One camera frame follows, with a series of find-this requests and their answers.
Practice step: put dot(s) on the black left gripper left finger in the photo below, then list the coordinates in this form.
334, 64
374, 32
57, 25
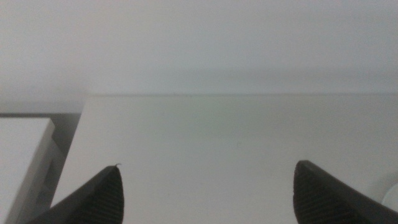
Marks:
99, 202

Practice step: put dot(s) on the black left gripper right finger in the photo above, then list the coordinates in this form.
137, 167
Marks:
323, 199

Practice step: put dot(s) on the white shallow bowl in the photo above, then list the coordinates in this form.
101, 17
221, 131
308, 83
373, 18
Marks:
392, 199

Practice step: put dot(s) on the white side table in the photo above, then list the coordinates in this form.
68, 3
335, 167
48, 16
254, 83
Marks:
21, 161

